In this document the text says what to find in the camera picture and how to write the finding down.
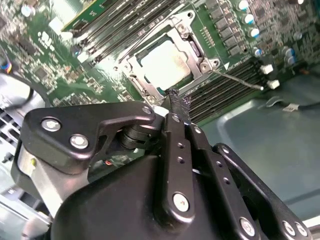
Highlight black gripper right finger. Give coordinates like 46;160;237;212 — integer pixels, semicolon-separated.
175;95;313;240

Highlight metal socket cover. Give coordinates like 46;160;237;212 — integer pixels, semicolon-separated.
122;32;213;103

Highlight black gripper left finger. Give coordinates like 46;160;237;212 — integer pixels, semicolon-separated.
21;88;196;224

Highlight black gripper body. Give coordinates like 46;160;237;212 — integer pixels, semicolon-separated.
51;154;236;240

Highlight metal locking lever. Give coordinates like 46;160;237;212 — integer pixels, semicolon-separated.
211;69;265;91

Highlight silver CPU green edge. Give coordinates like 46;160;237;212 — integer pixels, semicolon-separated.
136;37;198;91

